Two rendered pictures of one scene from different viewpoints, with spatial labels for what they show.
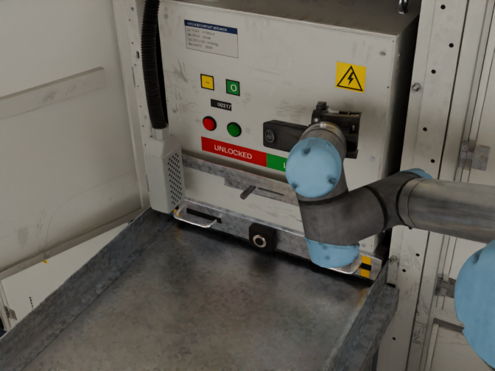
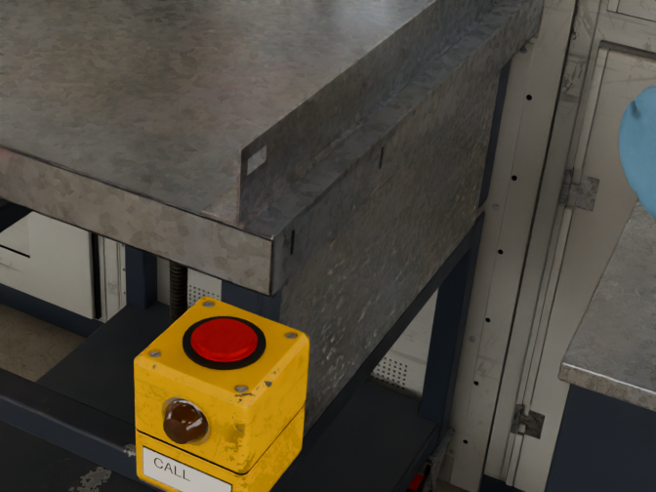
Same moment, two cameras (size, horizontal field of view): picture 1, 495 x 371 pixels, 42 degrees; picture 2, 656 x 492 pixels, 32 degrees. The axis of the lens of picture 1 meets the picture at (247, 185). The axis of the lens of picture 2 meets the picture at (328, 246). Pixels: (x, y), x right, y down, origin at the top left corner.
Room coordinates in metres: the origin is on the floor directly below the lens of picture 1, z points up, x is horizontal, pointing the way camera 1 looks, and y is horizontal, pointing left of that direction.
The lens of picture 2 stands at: (-0.33, 0.04, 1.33)
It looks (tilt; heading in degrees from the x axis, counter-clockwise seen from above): 33 degrees down; 355
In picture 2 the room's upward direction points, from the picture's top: 5 degrees clockwise
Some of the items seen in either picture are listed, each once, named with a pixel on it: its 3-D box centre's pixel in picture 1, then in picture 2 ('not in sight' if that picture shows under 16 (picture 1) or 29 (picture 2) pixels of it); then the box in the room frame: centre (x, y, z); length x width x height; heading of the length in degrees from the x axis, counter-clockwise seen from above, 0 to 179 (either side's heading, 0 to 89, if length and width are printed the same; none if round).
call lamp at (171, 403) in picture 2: not in sight; (181, 426); (0.17, 0.08, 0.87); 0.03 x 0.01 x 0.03; 61
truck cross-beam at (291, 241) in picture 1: (269, 228); not in sight; (1.16, -0.05, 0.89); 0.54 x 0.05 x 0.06; 61
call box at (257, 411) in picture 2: not in sight; (222, 406); (0.21, 0.05, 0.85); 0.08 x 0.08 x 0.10; 61
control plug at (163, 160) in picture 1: (166, 170); not in sight; (1.19, 0.18, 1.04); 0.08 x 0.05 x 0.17; 151
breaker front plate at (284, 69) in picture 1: (265, 134); not in sight; (1.15, -0.04, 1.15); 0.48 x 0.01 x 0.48; 61
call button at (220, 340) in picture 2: not in sight; (224, 346); (0.21, 0.05, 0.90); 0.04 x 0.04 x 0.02
